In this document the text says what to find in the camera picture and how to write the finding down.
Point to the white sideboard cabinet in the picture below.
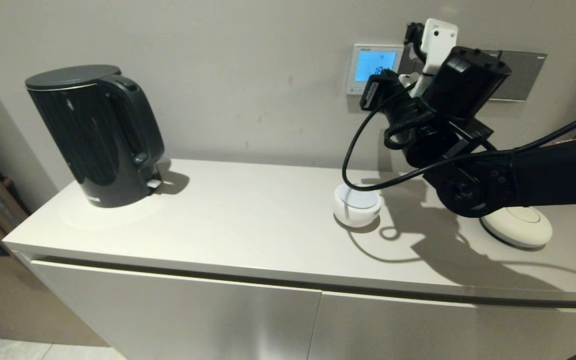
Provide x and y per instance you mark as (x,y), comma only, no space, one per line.
(248,225)

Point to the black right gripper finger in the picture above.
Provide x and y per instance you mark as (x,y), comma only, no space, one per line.
(392,90)
(374,92)

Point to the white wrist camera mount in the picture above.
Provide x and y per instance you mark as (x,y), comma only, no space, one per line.
(440,42)

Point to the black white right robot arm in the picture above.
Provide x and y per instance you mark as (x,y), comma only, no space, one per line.
(543,180)

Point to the black electric kettle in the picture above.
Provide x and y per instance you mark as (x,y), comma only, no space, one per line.
(93,135)

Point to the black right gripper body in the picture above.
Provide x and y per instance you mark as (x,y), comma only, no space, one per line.
(468,85)

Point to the white wall thermostat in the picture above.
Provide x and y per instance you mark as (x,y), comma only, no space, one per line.
(368,62)

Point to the cream flat round disc device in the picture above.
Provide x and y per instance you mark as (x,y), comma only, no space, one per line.
(518,230)

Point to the small white round device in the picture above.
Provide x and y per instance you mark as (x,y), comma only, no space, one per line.
(360,215)

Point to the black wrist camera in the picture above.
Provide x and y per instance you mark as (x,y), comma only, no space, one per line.
(413,37)

